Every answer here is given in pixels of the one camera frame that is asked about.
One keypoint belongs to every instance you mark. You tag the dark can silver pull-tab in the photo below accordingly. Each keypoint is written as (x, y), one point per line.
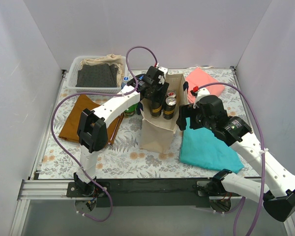
(169, 108)

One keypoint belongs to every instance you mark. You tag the beige crumpled cloth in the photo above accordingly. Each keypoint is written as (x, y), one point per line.
(117, 60)

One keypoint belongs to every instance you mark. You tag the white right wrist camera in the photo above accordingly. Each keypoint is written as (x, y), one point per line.
(198, 93)

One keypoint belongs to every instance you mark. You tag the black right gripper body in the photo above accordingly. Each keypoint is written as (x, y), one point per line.
(185, 117)

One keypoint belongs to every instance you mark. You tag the red tab can right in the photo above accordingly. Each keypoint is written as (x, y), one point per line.
(172, 93)

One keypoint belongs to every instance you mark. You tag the dark can dented lid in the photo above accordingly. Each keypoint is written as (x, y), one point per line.
(156, 109)

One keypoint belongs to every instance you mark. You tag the green Perrier bottle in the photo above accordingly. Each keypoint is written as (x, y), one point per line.
(130, 110)
(138, 108)

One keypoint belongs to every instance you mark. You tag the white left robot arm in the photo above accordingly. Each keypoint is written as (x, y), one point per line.
(93, 124)

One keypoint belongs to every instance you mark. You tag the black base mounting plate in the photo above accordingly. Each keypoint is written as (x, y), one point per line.
(145, 192)

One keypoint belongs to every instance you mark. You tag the floral patterned table mat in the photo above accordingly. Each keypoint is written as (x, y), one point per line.
(124, 158)

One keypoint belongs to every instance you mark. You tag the pink folded cloth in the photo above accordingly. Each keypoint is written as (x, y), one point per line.
(199, 78)

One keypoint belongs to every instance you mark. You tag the white plastic basket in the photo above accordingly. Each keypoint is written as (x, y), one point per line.
(71, 79)

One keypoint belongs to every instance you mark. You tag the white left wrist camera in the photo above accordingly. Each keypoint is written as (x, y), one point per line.
(162, 72)

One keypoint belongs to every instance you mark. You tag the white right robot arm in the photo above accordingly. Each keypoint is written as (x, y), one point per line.
(277, 191)

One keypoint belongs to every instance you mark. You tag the teal folded cloth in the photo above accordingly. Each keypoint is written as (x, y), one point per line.
(200, 148)

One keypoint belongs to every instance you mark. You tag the brown folded cloth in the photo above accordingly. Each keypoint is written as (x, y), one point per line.
(70, 128)

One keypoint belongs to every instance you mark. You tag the aluminium frame rail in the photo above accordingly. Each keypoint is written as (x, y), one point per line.
(34, 203)

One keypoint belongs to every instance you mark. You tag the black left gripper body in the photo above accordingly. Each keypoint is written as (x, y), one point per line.
(158, 97)

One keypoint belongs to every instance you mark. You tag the beige canvas tote bag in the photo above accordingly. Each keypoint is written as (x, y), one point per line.
(157, 133)

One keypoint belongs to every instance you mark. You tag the Pocari Sweat bottle blue label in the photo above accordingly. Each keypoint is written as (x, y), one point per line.
(125, 80)

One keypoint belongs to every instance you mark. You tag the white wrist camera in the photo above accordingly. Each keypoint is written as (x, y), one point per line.
(198, 93)
(162, 72)

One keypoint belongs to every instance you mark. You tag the dark grey dotted cloth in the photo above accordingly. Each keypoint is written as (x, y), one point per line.
(97, 76)

